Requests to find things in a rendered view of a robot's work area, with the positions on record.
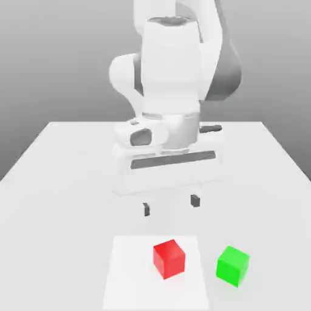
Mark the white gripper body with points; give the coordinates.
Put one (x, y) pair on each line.
(170, 175)

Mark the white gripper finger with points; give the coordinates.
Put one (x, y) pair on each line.
(146, 209)
(195, 201)

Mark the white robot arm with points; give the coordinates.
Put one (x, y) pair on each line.
(170, 68)

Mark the small red cube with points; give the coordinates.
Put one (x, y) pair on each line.
(168, 258)

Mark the small green cube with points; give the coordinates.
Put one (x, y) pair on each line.
(232, 266)

